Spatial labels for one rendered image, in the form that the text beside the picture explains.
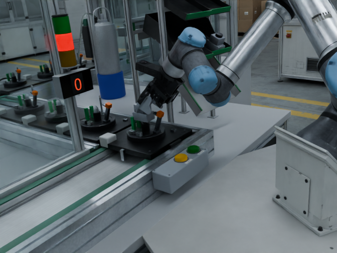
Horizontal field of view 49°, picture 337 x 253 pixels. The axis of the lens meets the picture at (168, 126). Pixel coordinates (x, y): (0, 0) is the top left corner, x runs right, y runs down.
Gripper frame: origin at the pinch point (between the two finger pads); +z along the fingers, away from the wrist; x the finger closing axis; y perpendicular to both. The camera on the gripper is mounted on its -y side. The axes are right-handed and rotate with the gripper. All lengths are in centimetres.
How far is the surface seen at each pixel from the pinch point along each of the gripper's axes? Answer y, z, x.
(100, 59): -61, 50, 53
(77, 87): -13.9, -2.8, -19.5
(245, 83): -9, 61, 175
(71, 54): -20.7, -10.5, -19.2
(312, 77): 13, 117, 417
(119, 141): 3.5, 11.6, -8.6
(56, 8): -33.0, -18.2, -18.6
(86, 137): -7.1, 20.8, -11.9
